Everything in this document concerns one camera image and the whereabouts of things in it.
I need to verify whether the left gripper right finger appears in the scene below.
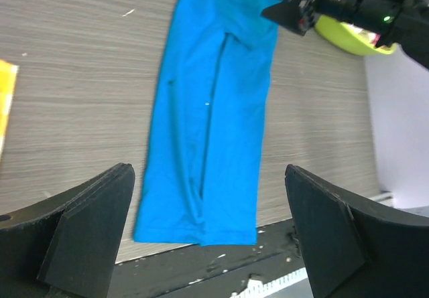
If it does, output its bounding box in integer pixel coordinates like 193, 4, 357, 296
285, 165, 428, 297

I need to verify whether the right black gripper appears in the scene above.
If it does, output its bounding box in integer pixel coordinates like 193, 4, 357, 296
261, 0, 428, 67

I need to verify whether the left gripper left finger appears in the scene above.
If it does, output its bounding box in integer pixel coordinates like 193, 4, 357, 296
1, 163, 135, 297

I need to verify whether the lime green plastic basin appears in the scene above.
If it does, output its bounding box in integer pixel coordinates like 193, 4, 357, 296
315, 15, 397, 56

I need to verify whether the blue t shirt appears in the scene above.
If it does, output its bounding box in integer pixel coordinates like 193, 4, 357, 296
133, 0, 278, 246

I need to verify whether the yellow checkered cloth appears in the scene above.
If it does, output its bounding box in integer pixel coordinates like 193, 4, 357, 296
0, 60, 19, 154

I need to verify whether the slotted white cable duct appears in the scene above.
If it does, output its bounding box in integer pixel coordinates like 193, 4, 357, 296
230, 267, 308, 298

